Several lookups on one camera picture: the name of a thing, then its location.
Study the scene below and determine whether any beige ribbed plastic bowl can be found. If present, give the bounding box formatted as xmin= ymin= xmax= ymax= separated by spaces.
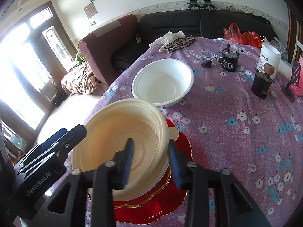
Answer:
xmin=71 ymin=98 xmax=170 ymax=201

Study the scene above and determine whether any white foam bowl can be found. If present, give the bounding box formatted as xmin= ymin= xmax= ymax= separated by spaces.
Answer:
xmin=131 ymin=58 xmax=194 ymax=107

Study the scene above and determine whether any patterned blanket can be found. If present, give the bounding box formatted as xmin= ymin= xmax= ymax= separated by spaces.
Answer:
xmin=61 ymin=62 xmax=100 ymax=95

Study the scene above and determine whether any black power adapter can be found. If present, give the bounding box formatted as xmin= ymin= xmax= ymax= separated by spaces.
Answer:
xmin=202 ymin=59 xmax=213 ymax=68

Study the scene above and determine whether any black jar with cork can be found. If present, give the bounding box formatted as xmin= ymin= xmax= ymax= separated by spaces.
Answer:
xmin=252 ymin=63 xmax=275 ymax=99

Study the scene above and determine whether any black cylindrical motor device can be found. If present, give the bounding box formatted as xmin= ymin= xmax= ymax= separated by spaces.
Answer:
xmin=218 ymin=49 xmax=244 ymax=72

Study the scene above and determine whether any maroon armchair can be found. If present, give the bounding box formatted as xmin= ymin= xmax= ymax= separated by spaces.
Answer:
xmin=77 ymin=14 xmax=138 ymax=86

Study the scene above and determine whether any wooden glass door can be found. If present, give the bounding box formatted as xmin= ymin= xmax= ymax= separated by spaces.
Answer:
xmin=1 ymin=2 xmax=76 ymax=143

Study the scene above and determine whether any clear glass globe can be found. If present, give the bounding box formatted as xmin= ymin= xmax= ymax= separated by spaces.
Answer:
xmin=220 ymin=40 xmax=241 ymax=52

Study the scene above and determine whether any leopard print cloth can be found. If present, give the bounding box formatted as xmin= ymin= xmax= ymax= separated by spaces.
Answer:
xmin=159 ymin=36 xmax=196 ymax=53

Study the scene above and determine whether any black phone stand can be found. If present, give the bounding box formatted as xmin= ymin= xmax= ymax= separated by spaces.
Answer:
xmin=280 ymin=61 xmax=302 ymax=103

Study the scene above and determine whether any white plastic tub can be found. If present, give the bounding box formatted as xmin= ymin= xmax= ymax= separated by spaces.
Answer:
xmin=257 ymin=43 xmax=281 ymax=79

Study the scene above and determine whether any white cloth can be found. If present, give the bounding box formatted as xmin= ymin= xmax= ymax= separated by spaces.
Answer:
xmin=149 ymin=31 xmax=186 ymax=52

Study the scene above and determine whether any red plastic bag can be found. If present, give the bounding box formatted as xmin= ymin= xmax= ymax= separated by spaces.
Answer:
xmin=223 ymin=22 xmax=263 ymax=49

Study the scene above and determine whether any black leather sofa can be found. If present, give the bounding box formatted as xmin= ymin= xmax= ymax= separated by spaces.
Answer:
xmin=111 ymin=10 xmax=276 ymax=74

